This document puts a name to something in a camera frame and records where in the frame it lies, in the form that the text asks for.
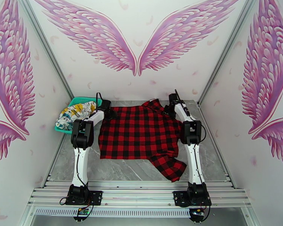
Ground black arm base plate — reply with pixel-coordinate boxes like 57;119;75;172
65;190;103;206
173;190;212;208

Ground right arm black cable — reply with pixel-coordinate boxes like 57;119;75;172
174;89;187;110

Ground aluminium mounting rail frame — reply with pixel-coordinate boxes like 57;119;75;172
27;180;253;208

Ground white perforated cable tray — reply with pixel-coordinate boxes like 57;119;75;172
34;208;192;218

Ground red black plaid shirt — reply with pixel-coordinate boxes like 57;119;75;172
98;98;188;183

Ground white yellow teal printed shirt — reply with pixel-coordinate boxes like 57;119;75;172
55;101;97;132

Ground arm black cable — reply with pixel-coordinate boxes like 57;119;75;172
174;89;187;110
95;92;104;115

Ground aluminium table side rail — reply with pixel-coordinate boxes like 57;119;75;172
41;134;70;188
198;104;236;188

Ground black board mounting bracket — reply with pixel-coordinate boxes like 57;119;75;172
73;214;88;223
189;214;205;223

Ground teal plastic mesh basket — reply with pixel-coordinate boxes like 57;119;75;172
54;97;102;135

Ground aluminium corner post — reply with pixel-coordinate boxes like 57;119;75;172
198;0;259;106
16;0;74;99

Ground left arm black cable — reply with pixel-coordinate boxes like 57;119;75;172
95;92;104;115

